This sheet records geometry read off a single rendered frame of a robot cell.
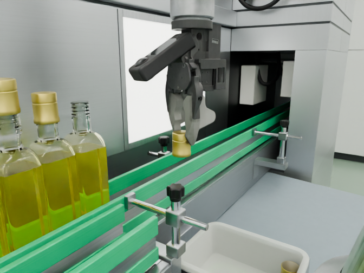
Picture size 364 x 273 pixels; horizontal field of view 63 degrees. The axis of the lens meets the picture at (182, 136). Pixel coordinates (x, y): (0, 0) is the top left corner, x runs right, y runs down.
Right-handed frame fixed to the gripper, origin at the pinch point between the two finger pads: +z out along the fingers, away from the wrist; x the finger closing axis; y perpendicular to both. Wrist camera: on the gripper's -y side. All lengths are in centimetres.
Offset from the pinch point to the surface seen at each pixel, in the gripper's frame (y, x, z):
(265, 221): 33.7, 6.9, 32.0
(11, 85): -26.3, -1.1, -10.6
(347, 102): 324, 136, 35
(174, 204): -6.3, -7.0, 9.0
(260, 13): 65, 42, -31
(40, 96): -22.8, 1.4, -8.7
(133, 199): -9.2, 2.2, 10.9
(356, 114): 328, 126, 48
